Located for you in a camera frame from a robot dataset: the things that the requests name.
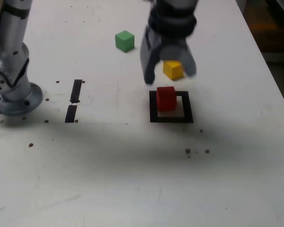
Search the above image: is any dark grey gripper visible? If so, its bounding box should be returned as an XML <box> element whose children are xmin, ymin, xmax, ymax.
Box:
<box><xmin>140</xmin><ymin>26</ymin><xmax>197</xmax><ymax>85</ymax></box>

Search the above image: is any yellow cube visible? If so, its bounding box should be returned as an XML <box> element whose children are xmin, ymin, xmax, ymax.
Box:
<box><xmin>162</xmin><ymin>60</ymin><xmax>184</xmax><ymax>81</ymax></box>

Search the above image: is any red cube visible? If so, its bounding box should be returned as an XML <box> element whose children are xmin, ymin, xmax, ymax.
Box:
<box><xmin>155</xmin><ymin>86</ymin><xmax>177</xmax><ymax>112</ymax></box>

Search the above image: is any green cube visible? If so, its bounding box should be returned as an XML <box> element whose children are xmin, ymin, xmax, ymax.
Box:
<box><xmin>115</xmin><ymin>30</ymin><xmax>135</xmax><ymax>52</ymax></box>

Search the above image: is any black tape square outline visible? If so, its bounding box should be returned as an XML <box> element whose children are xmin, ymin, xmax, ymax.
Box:
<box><xmin>149</xmin><ymin>91</ymin><xmax>194</xmax><ymax>123</ymax></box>

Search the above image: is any black tape strip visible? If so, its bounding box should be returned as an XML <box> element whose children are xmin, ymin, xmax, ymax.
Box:
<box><xmin>64</xmin><ymin>79</ymin><xmax>83</xmax><ymax>123</ymax></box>

